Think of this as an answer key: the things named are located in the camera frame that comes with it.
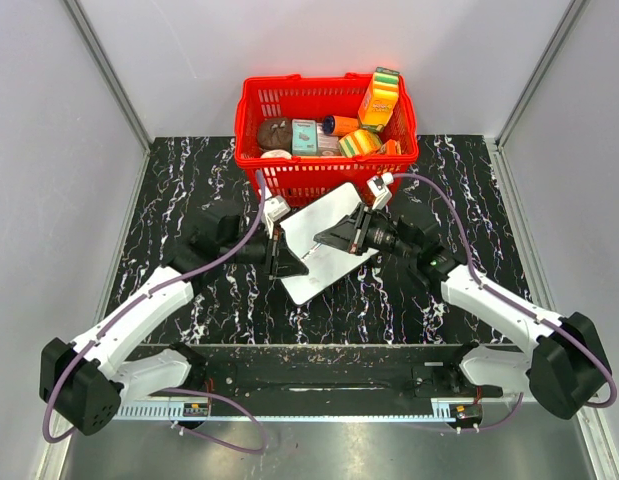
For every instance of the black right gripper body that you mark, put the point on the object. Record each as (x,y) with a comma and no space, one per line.
(374,234)

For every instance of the white round lid container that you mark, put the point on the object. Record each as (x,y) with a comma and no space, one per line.
(277,153)

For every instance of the orange blue cylindrical can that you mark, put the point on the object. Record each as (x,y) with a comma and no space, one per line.
(339,126)

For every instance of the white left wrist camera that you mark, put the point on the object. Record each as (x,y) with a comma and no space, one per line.
(275,209)

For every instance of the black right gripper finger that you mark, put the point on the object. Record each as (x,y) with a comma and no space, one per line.
(337,241)
(347,225)

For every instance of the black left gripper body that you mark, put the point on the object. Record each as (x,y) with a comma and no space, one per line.
(255,251)

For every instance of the teal white small box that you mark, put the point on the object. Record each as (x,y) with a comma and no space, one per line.
(304,137)

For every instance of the white whiteboard marker pen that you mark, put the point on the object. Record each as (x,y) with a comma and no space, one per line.
(311,251)

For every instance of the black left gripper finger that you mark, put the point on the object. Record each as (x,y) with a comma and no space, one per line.
(289,269)
(282,252)

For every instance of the red plastic shopping basket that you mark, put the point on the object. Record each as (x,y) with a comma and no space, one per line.
(301,179)

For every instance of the orange green sponge box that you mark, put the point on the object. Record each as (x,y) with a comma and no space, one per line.
(379,100)

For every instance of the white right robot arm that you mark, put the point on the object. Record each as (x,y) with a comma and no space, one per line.
(558,360)

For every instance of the orange snack packet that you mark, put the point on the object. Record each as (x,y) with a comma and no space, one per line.
(391,147)

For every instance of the yellow green sponge pack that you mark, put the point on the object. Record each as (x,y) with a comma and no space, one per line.
(360,142)

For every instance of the pink white small box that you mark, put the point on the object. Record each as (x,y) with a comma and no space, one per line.
(327,145)

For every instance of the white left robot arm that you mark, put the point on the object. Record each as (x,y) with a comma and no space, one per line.
(89,378)

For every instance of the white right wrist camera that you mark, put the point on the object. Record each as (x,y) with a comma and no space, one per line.
(379,188)

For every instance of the brown round bread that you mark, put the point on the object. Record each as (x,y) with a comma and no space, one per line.
(275,133)

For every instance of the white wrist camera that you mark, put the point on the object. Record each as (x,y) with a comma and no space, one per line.
(275,209)
(379,188)

